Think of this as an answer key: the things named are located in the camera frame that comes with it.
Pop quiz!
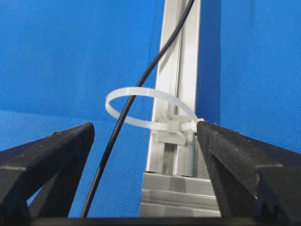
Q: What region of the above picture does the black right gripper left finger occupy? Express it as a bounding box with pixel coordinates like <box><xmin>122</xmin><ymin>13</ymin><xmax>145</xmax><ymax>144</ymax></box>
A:
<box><xmin>0</xmin><ymin>122</ymin><xmax>95</xmax><ymax>219</ymax></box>

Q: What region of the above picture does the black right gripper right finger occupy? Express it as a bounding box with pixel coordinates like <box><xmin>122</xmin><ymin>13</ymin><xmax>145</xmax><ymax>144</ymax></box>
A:
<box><xmin>197</xmin><ymin>121</ymin><xmax>301</xmax><ymax>218</ymax></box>

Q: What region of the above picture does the black wire with plug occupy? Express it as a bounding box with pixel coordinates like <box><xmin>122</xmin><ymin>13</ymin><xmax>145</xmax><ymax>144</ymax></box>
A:
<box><xmin>80</xmin><ymin>0</ymin><xmax>196</xmax><ymax>218</ymax></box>

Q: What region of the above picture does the white zip tie loop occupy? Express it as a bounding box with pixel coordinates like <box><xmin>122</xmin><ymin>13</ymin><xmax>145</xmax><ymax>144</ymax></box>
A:
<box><xmin>105</xmin><ymin>87</ymin><xmax>204</xmax><ymax>145</ymax></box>

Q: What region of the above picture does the silver aluminium extrusion frame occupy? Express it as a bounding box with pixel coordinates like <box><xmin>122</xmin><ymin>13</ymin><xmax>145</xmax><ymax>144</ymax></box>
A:
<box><xmin>139</xmin><ymin>0</ymin><xmax>222</xmax><ymax>218</ymax></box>

